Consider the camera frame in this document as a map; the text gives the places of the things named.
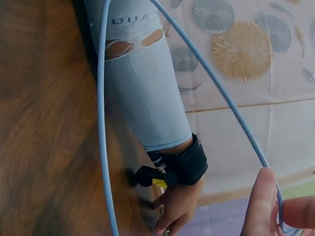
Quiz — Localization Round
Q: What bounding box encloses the light blue wire hanger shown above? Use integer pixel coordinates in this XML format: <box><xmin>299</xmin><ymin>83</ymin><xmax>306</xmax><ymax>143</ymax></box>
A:
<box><xmin>96</xmin><ymin>0</ymin><xmax>307</xmax><ymax>236</ymax></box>

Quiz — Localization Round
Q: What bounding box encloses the person's right hand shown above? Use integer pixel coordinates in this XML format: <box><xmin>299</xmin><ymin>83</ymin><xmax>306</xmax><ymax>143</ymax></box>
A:
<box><xmin>242</xmin><ymin>167</ymin><xmax>315</xmax><ymax>236</ymax></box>

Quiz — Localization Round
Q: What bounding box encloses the person's left hand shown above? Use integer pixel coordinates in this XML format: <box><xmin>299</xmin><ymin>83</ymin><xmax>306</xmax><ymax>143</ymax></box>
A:
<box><xmin>150</xmin><ymin>175</ymin><xmax>206</xmax><ymax>236</ymax></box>

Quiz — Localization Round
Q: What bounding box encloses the person's left forearm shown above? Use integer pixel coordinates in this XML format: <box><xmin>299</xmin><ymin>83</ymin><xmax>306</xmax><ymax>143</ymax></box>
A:
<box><xmin>83</xmin><ymin>0</ymin><xmax>195</xmax><ymax>158</ymax></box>

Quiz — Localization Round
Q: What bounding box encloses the black wrist band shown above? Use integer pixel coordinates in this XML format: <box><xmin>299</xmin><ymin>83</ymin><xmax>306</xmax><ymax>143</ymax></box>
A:
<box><xmin>136</xmin><ymin>132</ymin><xmax>209</xmax><ymax>190</ymax></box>

